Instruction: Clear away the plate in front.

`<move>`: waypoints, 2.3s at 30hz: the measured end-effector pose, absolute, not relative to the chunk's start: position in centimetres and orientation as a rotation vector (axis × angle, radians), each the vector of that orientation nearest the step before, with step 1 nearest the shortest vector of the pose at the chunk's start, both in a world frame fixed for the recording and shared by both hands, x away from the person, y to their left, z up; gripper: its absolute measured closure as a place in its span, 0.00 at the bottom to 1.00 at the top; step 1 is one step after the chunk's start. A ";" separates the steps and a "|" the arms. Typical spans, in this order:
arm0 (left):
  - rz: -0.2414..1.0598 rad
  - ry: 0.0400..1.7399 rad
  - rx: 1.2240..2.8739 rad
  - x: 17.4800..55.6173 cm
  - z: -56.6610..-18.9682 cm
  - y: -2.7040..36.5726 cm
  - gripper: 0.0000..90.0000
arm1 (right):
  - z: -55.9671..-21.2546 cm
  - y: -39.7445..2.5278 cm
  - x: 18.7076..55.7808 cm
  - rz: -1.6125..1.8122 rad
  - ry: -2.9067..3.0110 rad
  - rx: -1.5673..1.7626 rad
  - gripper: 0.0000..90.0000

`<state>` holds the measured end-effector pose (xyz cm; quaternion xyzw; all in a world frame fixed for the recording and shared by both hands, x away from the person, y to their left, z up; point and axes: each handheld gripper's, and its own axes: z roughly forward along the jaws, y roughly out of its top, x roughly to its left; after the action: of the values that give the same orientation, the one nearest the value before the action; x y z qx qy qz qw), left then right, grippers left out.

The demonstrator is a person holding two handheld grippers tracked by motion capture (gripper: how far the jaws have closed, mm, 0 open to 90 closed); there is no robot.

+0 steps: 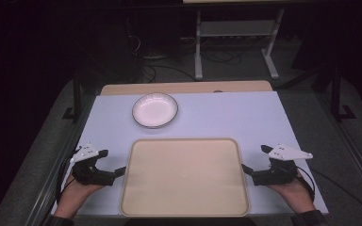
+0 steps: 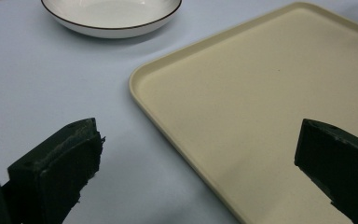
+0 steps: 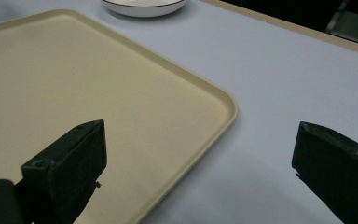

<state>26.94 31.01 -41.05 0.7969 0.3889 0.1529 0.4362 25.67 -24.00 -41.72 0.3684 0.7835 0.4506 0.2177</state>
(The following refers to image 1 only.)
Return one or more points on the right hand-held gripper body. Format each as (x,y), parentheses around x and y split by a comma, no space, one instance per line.
(276,175)

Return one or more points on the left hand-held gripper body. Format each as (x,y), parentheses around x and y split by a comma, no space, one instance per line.
(89,174)

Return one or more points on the person's right hand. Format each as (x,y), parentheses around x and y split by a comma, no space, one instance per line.
(295,196)

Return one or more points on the person's left hand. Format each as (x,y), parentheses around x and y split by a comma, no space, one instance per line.
(72,197)

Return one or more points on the white table board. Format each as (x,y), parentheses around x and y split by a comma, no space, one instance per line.
(232,116)

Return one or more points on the black right wrist band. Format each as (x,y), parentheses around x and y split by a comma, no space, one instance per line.
(308,218)

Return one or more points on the black wrist band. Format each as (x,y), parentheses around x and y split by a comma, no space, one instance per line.
(308,218)
(59,221)

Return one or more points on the black left wrist band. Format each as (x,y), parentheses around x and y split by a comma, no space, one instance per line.
(59,221)

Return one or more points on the beige tray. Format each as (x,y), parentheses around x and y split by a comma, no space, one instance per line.
(185,179)

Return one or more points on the black metal stand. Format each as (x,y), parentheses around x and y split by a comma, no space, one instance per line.
(76,94)
(336,94)

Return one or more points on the white plate with dark rim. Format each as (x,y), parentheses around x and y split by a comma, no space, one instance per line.
(155,110)

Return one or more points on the wooden table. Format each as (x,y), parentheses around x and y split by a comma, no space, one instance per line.
(185,88)

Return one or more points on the white metal stand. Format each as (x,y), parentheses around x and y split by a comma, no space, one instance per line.
(235,29)

